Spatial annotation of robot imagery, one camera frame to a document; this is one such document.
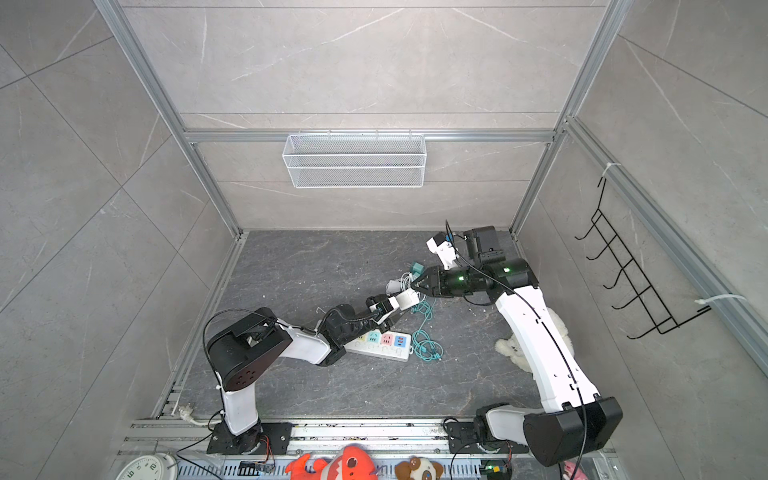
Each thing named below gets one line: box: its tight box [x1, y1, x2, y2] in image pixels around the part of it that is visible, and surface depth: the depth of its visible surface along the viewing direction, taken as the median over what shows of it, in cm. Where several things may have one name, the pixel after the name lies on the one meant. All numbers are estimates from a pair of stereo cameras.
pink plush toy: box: [562, 460, 590, 480], surface depth 69 cm
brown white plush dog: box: [395, 457, 444, 480], surface depth 69 cm
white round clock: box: [115, 453, 178, 480], surface depth 68 cm
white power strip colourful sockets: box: [343, 330, 413, 362], surface depth 88 cm
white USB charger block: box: [396, 288, 420, 311], surface depth 78 cm
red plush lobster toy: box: [286, 446, 378, 480], surface depth 66 cm
